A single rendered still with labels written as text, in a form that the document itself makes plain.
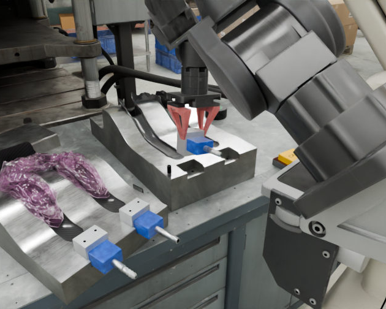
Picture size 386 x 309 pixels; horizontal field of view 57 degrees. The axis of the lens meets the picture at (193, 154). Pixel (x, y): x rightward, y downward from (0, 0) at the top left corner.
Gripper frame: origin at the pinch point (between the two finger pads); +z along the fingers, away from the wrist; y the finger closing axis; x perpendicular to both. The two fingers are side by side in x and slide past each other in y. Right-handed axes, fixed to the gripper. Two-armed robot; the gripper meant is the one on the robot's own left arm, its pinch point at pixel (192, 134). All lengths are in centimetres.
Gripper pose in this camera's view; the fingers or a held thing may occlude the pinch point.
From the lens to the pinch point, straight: 79.2
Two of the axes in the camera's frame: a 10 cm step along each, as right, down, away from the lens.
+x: 5.6, 2.7, -7.8
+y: -8.3, 1.5, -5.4
